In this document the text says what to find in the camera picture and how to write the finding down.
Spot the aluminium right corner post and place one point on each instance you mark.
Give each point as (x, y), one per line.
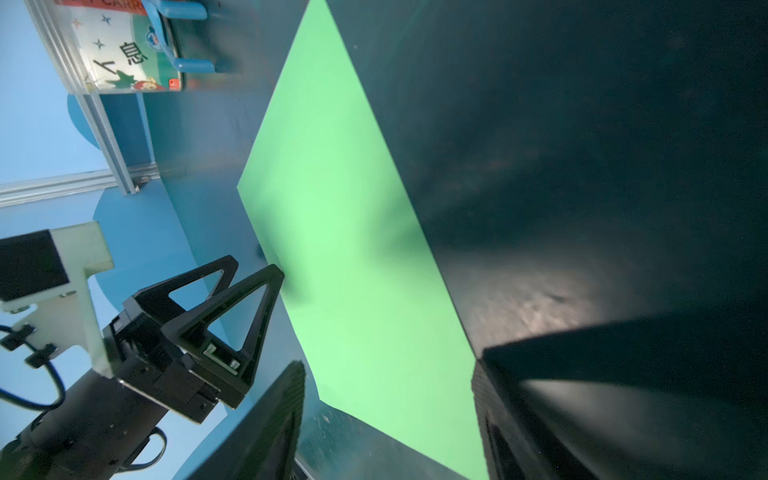
(68, 63)

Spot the carrot snack jar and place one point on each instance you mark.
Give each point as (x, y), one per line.
(116, 48)

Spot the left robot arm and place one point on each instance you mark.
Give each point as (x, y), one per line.
(99, 427)

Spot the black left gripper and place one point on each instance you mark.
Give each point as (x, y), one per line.
(209, 352)

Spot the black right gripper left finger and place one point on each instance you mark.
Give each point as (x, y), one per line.
(263, 445)

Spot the green square paper sheet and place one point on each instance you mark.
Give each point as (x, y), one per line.
(362, 288)

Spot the blue garden hand rake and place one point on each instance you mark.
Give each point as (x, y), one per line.
(161, 13)

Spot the aluminium back frame rail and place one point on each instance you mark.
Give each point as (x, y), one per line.
(23, 192)

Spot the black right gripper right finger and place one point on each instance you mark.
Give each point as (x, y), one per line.
(675, 396)

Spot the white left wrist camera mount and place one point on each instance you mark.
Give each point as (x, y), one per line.
(49, 271)

